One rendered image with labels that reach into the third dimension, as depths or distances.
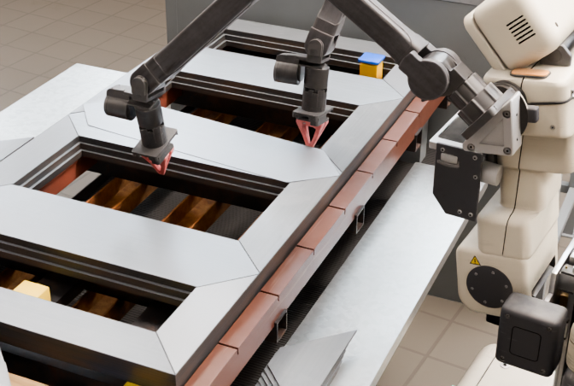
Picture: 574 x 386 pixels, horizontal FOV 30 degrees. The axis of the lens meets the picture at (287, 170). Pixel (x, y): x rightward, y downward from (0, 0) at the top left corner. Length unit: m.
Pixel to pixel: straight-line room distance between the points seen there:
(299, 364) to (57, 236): 0.57
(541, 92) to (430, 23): 1.10
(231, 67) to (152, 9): 2.95
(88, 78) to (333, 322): 1.29
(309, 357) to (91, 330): 0.43
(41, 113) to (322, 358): 1.27
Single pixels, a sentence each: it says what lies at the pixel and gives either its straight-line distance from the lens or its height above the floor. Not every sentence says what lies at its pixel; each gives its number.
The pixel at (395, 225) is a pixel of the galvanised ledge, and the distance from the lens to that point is 2.61.
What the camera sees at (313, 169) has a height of 0.86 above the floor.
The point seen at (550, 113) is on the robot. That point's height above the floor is 1.17.
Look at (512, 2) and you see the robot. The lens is 2.07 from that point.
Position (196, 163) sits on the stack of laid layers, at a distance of 2.50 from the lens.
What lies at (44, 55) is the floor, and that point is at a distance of 5.40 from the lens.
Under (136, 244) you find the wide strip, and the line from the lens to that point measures 2.20.
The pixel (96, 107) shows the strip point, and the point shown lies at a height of 0.86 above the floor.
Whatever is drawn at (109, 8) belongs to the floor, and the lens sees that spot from 5.98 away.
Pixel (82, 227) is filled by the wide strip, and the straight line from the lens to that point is 2.28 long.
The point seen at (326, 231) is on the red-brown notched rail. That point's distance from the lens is 2.30.
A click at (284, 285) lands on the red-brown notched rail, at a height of 0.83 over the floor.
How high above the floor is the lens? 2.05
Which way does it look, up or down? 29 degrees down
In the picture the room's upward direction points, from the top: straight up
